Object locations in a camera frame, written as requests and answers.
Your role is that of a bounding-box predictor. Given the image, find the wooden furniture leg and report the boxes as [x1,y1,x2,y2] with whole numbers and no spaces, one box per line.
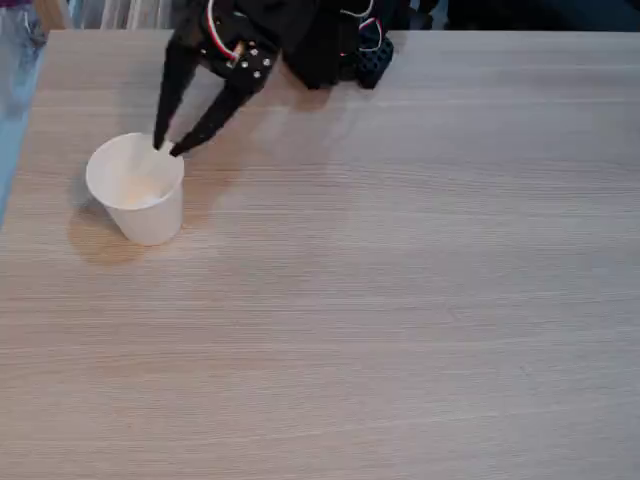
[32,0,72,31]

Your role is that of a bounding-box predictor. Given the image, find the blue denim fabric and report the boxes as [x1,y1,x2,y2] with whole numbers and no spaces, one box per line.
[0,0,49,121]

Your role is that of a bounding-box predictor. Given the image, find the white red gripper motor cable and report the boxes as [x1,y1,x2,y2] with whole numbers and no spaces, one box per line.
[206,0,246,65]

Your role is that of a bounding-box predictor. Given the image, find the white red arm cable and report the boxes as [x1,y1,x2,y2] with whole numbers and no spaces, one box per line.
[339,0,387,52]

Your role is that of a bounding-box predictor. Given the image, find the white paper cup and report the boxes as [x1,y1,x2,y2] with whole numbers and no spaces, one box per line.
[84,131,186,247]

